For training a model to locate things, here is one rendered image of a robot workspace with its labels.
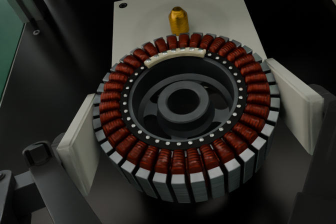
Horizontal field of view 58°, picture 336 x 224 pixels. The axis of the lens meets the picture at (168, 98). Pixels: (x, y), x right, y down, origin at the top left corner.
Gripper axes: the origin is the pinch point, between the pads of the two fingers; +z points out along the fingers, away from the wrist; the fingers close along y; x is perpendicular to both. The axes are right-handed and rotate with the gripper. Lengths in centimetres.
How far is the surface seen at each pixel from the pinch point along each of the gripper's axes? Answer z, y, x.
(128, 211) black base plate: 0.8, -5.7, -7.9
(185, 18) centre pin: 13.8, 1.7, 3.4
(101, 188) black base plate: 2.7, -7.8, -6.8
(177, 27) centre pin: 14.0, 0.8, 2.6
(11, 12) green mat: 30.4, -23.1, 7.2
